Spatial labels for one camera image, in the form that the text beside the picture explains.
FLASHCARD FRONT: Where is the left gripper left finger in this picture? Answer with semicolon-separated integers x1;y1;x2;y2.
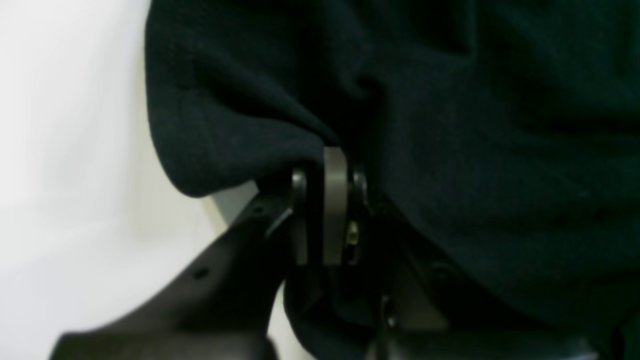
51;169;307;360

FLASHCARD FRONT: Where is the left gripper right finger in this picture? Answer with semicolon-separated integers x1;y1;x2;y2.
347;168;601;360

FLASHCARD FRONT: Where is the black T-shirt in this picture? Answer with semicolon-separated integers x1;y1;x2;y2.
145;0;639;360

